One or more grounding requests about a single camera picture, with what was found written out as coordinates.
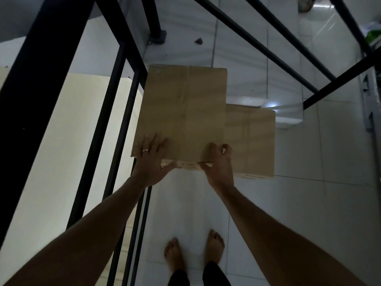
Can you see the cardboard box with black print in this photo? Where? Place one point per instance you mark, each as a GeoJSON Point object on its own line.
{"type": "Point", "coordinates": [178, 116]}

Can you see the brown and black bundle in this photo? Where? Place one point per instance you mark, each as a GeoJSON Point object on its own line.
{"type": "Point", "coordinates": [306, 4]}

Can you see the person's right forearm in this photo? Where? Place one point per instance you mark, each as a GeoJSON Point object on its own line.
{"type": "Point", "coordinates": [282, 244]}

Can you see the small dark stone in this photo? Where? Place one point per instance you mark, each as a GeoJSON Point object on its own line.
{"type": "Point", "coordinates": [198, 41]}

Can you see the person's right hand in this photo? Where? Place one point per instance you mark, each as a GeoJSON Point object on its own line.
{"type": "Point", "coordinates": [218, 169]}

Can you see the person's left hand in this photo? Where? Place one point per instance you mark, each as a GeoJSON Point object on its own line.
{"type": "Point", "coordinates": [151, 163]}

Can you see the black trousers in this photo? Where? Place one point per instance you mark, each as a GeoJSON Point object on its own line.
{"type": "Point", "coordinates": [214, 275]}

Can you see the person's right foot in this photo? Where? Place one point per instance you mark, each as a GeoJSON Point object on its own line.
{"type": "Point", "coordinates": [214, 247]}

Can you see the person's foot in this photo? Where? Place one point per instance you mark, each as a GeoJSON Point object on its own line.
{"type": "Point", "coordinates": [214, 247]}
{"type": "Point", "coordinates": [175, 254]}

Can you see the person's left foot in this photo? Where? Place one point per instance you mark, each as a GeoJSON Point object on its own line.
{"type": "Point", "coordinates": [175, 254]}

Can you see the green plastic item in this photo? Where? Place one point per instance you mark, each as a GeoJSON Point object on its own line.
{"type": "Point", "coordinates": [373, 35]}

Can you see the person's left forearm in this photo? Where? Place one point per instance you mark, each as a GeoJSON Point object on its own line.
{"type": "Point", "coordinates": [83, 241]}

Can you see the black vertical-bar stair railing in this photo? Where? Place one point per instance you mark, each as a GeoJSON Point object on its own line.
{"type": "Point", "coordinates": [253, 41]}

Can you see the cube-shaped cardboard box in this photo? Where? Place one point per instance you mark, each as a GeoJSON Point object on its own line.
{"type": "Point", "coordinates": [250, 139]}

